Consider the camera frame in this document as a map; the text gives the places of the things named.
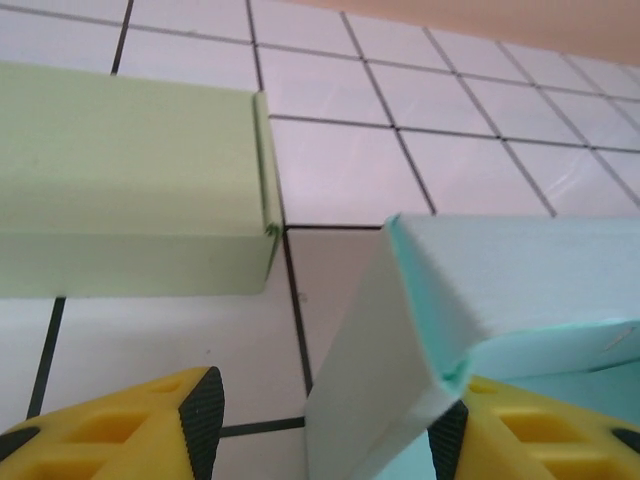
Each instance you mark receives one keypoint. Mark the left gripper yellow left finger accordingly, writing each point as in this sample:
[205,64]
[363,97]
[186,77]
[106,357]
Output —
[100,440]

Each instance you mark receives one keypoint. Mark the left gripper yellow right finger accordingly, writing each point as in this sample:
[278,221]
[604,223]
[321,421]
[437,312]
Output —
[540,440]

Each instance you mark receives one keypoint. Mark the light green paper box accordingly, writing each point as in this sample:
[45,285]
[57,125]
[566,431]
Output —
[125,190]

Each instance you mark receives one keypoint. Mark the light blue paper box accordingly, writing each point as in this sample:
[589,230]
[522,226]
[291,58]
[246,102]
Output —
[490,280]

